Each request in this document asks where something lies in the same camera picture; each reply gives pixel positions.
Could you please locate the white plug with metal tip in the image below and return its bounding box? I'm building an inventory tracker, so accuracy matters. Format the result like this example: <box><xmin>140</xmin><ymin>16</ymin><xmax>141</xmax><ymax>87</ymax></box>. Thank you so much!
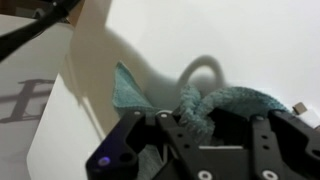
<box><xmin>292</xmin><ymin>102</ymin><xmax>320</xmax><ymax>130</ymax></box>

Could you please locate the white looped cable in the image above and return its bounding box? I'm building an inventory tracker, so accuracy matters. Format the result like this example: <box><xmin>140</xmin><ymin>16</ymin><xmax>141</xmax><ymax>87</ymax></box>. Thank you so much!
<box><xmin>175</xmin><ymin>54</ymin><xmax>228</xmax><ymax>90</ymax></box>

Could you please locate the black robot camera cable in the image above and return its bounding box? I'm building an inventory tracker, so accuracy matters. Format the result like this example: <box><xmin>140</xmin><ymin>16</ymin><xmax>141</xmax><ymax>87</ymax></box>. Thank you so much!
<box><xmin>0</xmin><ymin>0</ymin><xmax>82</xmax><ymax>63</ymax></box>

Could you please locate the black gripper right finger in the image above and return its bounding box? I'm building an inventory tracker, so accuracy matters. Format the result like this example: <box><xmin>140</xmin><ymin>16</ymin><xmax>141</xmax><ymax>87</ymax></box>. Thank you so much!
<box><xmin>207</xmin><ymin>107</ymin><xmax>320</xmax><ymax>180</ymax></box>

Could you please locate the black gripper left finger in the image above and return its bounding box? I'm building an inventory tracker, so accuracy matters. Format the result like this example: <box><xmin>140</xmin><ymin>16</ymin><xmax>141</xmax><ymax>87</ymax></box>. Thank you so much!
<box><xmin>85</xmin><ymin>110</ymin><xmax>214</xmax><ymax>180</ymax></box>

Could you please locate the light blue terry towel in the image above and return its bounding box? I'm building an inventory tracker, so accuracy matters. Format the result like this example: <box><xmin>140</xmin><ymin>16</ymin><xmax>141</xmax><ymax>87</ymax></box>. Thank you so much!
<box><xmin>111</xmin><ymin>61</ymin><xmax>292</xmax><ymax>180</ymax></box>

